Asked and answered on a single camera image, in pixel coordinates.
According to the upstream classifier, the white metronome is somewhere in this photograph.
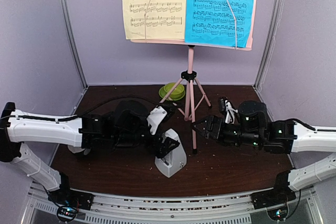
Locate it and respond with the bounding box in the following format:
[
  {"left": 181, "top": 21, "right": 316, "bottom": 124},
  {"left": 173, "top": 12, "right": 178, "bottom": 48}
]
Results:
[{"left": 154, "top": 129, "right": 187, "bottom": 178}]

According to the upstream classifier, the pink music stand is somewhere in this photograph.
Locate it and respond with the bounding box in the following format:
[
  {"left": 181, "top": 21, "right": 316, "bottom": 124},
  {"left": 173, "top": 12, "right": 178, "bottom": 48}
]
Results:
[{"left": 128, "top": 0, "right": 259, "bottom": 155}]

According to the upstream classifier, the blue sheet music page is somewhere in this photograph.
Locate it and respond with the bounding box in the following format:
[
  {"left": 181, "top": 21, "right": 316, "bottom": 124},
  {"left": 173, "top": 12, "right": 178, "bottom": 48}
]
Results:
[{"left": 184, "top": 0, "right": 256, "bottom": 48}]

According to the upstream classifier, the yellow sheet music page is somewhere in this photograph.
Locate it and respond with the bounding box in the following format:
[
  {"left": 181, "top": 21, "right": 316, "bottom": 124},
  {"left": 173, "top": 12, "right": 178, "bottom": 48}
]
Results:
[{"left": 122, "top": 0, "right": 186, "bottom": 40}]

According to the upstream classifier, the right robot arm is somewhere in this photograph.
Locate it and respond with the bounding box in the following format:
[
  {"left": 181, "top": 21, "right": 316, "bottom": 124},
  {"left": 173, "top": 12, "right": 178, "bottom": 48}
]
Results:
[{"left": 192, "top": 99, "right": 335, "bottom": 204}]

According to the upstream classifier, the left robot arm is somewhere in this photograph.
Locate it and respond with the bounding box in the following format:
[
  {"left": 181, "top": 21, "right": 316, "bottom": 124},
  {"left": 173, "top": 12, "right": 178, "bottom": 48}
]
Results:
[{"left": 1, "top": 100, "right": 187, "bottom": 205}]

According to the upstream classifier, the green plastic bowl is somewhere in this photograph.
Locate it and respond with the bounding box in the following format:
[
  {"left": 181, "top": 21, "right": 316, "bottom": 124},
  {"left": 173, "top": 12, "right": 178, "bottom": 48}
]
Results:
[{"left": 163, "top": 82, "right": 185, "bottom": 100}]

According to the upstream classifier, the green plastic saucer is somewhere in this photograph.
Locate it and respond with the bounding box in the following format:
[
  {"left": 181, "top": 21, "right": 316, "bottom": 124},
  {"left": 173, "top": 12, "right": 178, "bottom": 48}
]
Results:
[{"left": 159, "top": 87, "right": 186, "bottom": 102}]

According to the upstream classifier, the white and navy bowl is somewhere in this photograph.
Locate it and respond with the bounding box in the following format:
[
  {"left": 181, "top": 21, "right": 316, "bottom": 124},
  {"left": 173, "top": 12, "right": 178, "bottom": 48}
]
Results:
[{"left": 67, "top": 145, "right": 91, "bottom": 156}]

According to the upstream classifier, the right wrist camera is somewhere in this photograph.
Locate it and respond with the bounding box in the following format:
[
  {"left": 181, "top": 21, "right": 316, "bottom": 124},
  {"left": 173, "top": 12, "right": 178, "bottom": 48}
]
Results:
[{"left": 218, "top": 97, "right": 238, "bottom": 124}]

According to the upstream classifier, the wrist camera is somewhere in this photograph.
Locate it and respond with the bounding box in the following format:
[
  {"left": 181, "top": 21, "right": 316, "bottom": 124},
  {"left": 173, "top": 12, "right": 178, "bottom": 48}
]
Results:
[
  {"left": 146, "top": 106, "right": 167, "bottom": 135},
  {"left": 218, "top": 97, "right": 238, "bottom": 124}
]

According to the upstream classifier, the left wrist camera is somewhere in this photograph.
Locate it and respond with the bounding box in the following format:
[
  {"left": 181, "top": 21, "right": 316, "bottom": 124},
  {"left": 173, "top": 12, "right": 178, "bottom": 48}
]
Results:
[{"left": 146, "top": 106, "right": 167, "bottom": 135}]

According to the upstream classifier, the front aluminium rail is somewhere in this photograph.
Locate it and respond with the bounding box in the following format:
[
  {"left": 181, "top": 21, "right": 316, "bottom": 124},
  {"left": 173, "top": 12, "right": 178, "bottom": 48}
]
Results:
[{"left": 22, "top": 179, "right": 323, "bottom": 224}]

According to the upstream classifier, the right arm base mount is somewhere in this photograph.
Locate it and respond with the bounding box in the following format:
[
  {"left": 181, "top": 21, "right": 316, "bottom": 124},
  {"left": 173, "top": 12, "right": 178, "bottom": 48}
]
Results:
[{"left": 251, "top": 189, "right": 301, "bottom": 222}]

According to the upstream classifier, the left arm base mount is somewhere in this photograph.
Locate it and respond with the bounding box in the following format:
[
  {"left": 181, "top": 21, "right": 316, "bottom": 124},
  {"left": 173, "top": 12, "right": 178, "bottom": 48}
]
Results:
[{"left": 47, "top": 190, "right": 94, "bottom": 222}]

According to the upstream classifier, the right aluminium frame post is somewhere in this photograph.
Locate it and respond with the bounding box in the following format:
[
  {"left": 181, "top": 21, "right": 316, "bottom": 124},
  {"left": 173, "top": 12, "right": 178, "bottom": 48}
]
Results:
[{"left": 254, "top": 0, "right": 284, "bottom": 93}]

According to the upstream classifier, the aluminium frame post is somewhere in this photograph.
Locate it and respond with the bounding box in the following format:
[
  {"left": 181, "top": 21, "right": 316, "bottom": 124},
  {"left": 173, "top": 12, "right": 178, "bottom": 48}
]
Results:
[
  {"left": 254, "top": 0, "right": 284, "bottom": 93},
  {"left": 60, "top": 0, "right": 88, "bottom": 89}
]

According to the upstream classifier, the left aluminium frame post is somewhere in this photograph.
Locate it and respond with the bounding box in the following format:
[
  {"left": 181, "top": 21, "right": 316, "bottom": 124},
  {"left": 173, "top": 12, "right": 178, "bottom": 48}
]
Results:
[{"left": 60, "top": 0, "right": 88, "bottom": 89}]

